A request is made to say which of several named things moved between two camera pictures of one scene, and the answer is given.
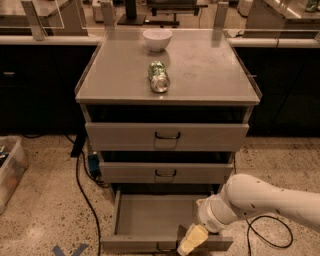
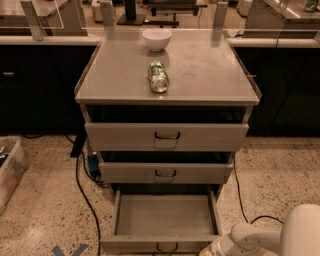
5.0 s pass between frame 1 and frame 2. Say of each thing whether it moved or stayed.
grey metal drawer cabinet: stayed
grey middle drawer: stayed
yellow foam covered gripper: moved
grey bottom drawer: stayed
